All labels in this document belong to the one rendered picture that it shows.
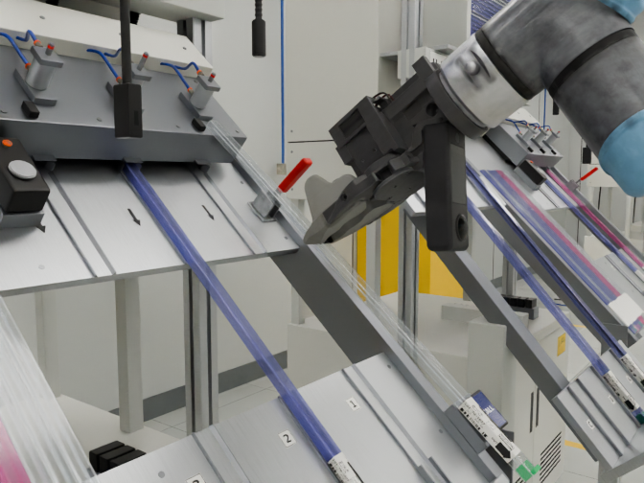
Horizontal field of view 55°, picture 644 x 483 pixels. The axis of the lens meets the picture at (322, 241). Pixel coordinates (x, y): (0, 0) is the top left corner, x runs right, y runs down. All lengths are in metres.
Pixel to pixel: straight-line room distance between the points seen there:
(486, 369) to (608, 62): 0.62
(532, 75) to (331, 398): 0.37
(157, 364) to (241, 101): 1.33
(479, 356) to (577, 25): 0.62
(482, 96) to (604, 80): 0.09
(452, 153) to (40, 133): 0.41
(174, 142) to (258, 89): 2.49
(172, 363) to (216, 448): 2.41
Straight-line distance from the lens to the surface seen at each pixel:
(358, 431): 0.67
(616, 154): 0.51
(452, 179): 0.56
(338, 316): 0.81
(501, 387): 1.02
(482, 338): 1.01
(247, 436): 0.58
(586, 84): 0.51
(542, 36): 0.53
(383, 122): 0.57
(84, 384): 2.71
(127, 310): 1.11
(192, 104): 0.84
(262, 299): 3.32
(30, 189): 0.62
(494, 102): 0.54
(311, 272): 0.83
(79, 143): 0.72
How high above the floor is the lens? 1.06
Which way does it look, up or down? 6 degrees down
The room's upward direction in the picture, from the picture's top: straight up
